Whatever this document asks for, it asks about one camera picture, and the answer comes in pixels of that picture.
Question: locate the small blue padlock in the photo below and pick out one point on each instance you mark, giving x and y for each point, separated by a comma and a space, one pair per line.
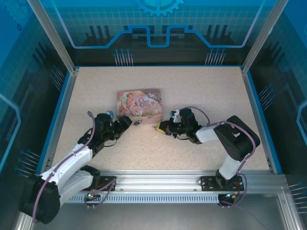
138, 123

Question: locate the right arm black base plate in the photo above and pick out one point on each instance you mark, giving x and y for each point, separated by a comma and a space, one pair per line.
205, 187

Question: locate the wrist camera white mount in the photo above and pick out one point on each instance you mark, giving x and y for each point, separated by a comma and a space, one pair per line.
109, 114
176, 116

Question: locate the right aluminium side rail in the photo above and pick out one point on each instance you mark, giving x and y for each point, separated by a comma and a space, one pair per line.
256, 115

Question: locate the aluminium frame post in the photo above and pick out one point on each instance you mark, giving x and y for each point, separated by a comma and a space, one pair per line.
260, 36
56, 36

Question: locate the left aluminium frame post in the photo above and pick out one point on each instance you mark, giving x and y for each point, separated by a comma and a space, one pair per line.
56, 36

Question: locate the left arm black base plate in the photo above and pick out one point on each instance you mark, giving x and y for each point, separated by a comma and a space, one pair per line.
105, 179

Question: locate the grey metal front shelf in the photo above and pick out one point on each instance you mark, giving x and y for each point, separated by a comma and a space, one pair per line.
156, 215

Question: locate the connector board with led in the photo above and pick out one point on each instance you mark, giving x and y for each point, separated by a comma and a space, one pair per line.
233, 195
90, 195

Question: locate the left aluminium side rail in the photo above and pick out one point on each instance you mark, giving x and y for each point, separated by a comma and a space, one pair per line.
61, 115

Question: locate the left connector board with LED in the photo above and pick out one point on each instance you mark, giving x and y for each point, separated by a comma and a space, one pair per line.
90, 195

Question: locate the small key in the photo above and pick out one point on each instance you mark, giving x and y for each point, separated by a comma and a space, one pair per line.
155, 127

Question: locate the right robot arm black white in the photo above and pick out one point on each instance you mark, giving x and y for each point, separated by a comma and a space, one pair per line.
239, 139

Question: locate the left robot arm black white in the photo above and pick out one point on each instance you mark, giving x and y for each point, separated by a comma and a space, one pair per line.
43, 203

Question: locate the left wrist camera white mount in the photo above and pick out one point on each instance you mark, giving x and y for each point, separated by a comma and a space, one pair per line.
109, 114

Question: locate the aluminium front mounting rail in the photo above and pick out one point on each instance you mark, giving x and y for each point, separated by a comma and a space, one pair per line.
156, 179

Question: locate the right connector board with LED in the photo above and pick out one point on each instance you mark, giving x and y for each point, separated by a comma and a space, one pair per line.
233, 195

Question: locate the right aluminium frame post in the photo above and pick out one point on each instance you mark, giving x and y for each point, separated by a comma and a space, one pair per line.
260, 36

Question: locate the pink illustrated tin box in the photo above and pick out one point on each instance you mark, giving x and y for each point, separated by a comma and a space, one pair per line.
139, 103

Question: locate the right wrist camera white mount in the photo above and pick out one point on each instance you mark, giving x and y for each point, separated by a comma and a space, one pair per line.
176, 116

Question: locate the aluminium side rail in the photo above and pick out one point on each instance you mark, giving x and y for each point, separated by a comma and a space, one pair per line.
61, 115
256, 115

